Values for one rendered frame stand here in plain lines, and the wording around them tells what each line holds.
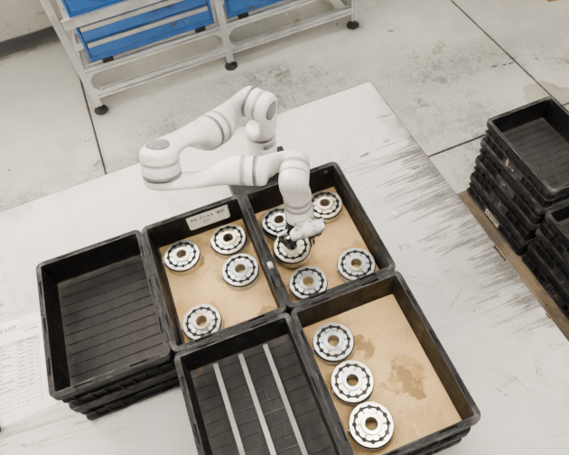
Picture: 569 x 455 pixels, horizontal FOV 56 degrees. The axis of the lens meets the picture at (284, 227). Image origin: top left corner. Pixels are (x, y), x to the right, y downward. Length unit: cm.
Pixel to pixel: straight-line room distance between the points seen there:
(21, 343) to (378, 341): 105
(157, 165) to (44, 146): 217
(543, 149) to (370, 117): 71
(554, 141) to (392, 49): 142
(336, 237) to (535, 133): 112
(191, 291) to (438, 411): 71
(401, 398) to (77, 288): 94
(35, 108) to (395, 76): 217
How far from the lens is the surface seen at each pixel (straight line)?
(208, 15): 322
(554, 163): 229
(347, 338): 137
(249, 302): 146
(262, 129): 157
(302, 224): 132
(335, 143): 195
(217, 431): 137
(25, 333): 181
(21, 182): 325
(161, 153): 123
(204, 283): 152
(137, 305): 155
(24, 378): 175
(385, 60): 339
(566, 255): 215
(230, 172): 122
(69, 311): 162
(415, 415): 135
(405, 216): 175
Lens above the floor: 213
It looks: 56 degrees down
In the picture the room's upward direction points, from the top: 9 degrees counter-clockwise
